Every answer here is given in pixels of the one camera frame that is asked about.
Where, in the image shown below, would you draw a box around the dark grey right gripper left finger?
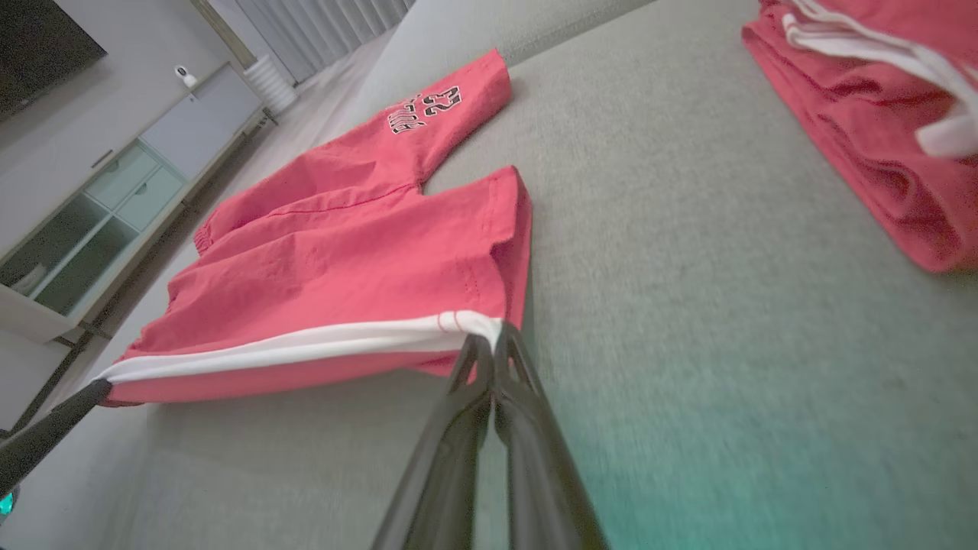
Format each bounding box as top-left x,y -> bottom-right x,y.
371,335 -> 494,550

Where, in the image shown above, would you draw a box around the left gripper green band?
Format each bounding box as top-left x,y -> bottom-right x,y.
0,379 -> 113,528

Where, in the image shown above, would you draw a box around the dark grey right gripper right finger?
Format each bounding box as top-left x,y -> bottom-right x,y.
494,324 -> 609,550

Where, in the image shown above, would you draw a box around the red shorts with white stripe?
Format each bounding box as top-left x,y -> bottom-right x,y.
92,48 -> 533,407

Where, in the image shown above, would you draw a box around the red and white striped jersey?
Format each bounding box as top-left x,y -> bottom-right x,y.
741,0 -> 978,274

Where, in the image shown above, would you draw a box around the yellow and grey sofa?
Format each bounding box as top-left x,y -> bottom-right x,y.
0,0 -> 978,550

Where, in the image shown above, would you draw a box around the grey TV cabinet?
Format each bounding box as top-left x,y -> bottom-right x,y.
0,61 -> 277,345

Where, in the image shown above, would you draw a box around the black television screen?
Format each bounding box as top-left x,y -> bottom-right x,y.
0,0 -> 108,123

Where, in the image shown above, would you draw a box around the white ribbed cylinder appliance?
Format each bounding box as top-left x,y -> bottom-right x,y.
243,55 -> 299,114

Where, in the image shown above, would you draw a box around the brown wooden pillar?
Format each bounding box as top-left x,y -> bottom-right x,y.
189,0 -> 259,71

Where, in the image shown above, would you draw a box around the grey pleated curtain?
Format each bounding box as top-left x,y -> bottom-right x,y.
233,0 -> 417,83

